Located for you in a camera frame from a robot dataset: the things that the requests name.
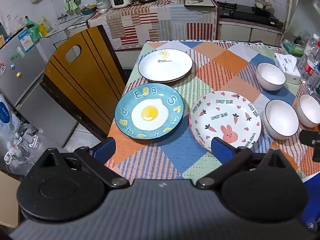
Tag blue plate with egg print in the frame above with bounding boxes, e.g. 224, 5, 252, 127
114, 85, 185, 140

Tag white tissue pack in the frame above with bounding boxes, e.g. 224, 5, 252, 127
273, 53, 302, 84

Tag white tray with dark rim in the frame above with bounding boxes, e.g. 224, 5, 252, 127
184, 0, 216, 8

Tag silver refrigerator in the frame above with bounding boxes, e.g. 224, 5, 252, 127
0, 26, 78, 140

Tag clear plastic bags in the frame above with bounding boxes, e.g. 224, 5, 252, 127
0, 122, 52, 177

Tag white lower cabinet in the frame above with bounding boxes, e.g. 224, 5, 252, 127
218, 21, 283, 47

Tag green hanging cloth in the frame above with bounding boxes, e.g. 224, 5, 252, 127
63, 0, 79, 12

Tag wooden chair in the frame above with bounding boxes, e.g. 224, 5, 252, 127
40, 25, 127, 141

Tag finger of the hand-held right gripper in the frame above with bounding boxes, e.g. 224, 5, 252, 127
299, 129, 320, 163

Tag black gas stove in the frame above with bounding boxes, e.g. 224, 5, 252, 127
217, 1, 285, 28

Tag yellow detergent bottle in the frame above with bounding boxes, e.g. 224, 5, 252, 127
38, 17, 48, 37

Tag cream pot with lid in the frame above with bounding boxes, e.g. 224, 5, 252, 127
254, 0, 273, 12

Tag blue plastic object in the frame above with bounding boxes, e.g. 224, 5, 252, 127
301, 171, 320, 233

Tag striped patchwork counter cloth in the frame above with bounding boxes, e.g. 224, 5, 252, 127
87, 0, 218, 51

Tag white ribbed bowl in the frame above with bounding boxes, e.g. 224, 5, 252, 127
297, 94, 320, 128
256, 62, 286, 91
263, 99, 300, 140

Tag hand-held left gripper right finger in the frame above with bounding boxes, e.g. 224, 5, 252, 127
196, 137, 297, 190

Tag patchwork tablecloth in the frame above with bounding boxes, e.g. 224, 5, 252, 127
105, 39, 320, 181

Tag white sack with blue print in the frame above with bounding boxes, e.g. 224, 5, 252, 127
0, 92, 23, 142

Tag red label water bottle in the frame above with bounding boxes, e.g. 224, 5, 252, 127
299, 55, 320, 87

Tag green label water bottle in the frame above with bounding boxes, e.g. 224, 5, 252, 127
310, 72, 320, 96

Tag blue label water bottle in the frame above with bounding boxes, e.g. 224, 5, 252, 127
303, 33, 320, 63

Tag pink plate with rabbit print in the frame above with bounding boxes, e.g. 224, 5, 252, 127
189, 90, 262, 153

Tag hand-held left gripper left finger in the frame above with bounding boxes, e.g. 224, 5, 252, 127
32, 137, 130, 189

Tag green basket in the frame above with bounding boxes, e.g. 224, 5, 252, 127
283, 37, 306, 57

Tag white plate with sun print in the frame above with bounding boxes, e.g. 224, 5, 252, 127
138, 48, 194, 83

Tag blue bowl with food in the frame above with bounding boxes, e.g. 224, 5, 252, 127
80, 4, 98, 16

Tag cardboard box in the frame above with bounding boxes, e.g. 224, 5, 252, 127
0, 169, 22, 228

